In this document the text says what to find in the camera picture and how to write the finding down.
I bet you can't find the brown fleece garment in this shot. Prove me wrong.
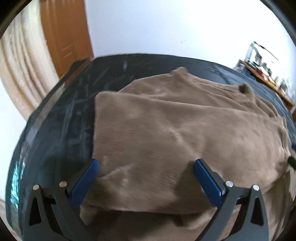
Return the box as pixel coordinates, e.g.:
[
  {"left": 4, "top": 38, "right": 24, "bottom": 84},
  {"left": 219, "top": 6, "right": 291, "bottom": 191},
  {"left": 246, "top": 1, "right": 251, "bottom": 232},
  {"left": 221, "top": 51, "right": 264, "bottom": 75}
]
[{"left": 80, "top": 68, "right": 295, "bottom": 240}]

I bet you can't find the beige curtain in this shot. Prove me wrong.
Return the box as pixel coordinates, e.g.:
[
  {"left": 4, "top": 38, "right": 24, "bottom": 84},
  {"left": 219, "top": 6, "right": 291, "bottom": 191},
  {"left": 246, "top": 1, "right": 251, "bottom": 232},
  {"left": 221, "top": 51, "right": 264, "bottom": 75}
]
[{"left": 1, "top": 1, "right": 59, "bottom": 120}]

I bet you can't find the wooden desk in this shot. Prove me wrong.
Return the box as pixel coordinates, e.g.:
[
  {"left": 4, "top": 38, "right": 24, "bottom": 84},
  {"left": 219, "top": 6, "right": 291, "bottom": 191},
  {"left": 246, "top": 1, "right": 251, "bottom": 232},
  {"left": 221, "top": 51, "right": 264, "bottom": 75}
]
[{"left": 239, "top": 60, "right": 293, "bottom": 110}]

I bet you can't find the brown wooden door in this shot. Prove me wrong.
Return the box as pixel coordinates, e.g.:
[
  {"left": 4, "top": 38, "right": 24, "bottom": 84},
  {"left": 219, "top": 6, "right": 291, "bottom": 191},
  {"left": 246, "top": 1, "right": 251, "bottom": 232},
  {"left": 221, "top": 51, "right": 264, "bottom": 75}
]
[{"left": 40, "top": 0, "right": 94, "bottom": 77}]

